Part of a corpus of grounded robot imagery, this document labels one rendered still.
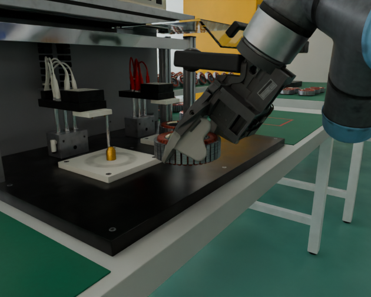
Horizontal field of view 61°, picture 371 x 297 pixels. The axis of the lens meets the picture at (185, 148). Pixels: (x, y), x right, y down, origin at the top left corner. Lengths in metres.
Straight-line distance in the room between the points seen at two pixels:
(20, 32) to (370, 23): 0.54
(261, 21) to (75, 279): 0.36
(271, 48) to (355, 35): 0.10
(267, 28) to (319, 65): 5.48
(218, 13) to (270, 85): 4.10
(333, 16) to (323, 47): 5.51
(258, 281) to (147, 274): 1.22
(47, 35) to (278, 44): 0.44
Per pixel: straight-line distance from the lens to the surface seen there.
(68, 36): 0.71
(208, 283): 1.56
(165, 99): 0.85
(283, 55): 0.42
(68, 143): 0.75
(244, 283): 1.58
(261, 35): 0.41
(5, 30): 0.65
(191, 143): 0.45
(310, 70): 5.92
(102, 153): 0.72
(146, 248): 0.42
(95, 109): 0.68
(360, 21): 0.35
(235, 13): 4.39
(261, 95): 0.43
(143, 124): 0.90
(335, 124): 0.46
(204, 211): 0.51
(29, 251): 0.45
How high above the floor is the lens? 0.98
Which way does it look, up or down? 16 degrees down
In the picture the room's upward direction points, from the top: straight up
